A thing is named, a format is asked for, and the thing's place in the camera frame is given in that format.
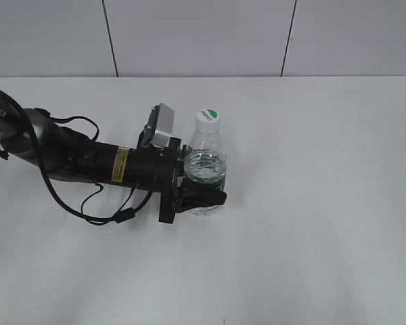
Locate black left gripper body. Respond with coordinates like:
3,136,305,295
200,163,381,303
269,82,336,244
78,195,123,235
127,137,183,223

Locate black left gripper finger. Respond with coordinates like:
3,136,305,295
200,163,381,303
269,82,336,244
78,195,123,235
175,177,227,213
181,145,193,158

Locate clear Cestbon water bottle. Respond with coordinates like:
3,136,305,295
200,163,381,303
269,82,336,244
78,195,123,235
183,127,228,217

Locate white green bottle cap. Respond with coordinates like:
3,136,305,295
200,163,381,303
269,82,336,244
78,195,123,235
195,109,221,134

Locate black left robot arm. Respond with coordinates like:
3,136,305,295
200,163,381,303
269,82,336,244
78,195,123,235
0,90,227,223

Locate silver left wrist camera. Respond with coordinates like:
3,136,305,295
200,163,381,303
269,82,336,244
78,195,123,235
141,103,175,148

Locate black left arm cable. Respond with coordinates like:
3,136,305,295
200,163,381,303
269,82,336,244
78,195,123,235
0,81,155,225

